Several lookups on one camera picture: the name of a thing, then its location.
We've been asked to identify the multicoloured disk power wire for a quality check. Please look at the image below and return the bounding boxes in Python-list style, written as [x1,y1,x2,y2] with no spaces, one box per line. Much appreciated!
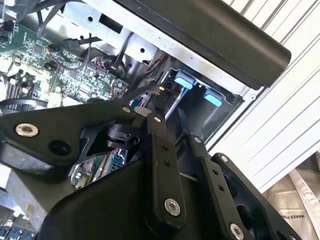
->
[139,53,172,111]

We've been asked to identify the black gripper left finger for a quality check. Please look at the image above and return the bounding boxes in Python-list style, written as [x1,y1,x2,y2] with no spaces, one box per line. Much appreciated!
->
[0,95,188,231]

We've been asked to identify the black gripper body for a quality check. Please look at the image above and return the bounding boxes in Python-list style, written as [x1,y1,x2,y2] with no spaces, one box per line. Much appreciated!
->
[37,159,226,240]

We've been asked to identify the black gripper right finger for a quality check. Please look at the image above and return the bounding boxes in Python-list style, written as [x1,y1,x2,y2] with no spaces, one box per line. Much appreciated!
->
[177,109,305,240]

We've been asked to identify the hard disk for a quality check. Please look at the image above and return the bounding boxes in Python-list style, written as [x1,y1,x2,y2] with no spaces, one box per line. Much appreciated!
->
[172,71,224,108]

